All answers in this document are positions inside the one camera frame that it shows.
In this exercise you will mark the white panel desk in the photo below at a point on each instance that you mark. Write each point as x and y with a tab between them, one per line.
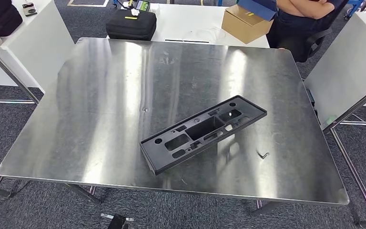
44	47
344	63

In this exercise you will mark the small metal hex key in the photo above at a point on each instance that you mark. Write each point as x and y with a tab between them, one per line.
265	155

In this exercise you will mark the white table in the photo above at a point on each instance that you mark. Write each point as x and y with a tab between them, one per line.
183	22

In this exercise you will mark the stainless steel workbench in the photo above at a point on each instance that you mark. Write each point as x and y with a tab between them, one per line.
91	126

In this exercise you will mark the green screen device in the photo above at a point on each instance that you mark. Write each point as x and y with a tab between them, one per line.
142	4

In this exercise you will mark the person's forearm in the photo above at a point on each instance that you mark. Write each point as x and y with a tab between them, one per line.
303	9

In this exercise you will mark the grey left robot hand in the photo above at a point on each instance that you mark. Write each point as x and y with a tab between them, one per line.
118	222

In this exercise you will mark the black zip case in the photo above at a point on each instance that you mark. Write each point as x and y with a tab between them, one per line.
131	27

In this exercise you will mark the clear tape strip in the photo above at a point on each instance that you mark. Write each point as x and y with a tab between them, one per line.
105	216

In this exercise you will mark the brown cardboard box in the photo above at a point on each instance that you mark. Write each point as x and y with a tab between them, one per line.
243	28

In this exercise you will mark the seated person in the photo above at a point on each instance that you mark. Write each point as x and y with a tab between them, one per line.
296	28

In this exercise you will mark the blue flat box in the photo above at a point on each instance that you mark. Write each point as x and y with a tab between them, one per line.
258	8

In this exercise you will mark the black perforated plastic panel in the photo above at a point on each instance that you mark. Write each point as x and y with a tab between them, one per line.
164	158

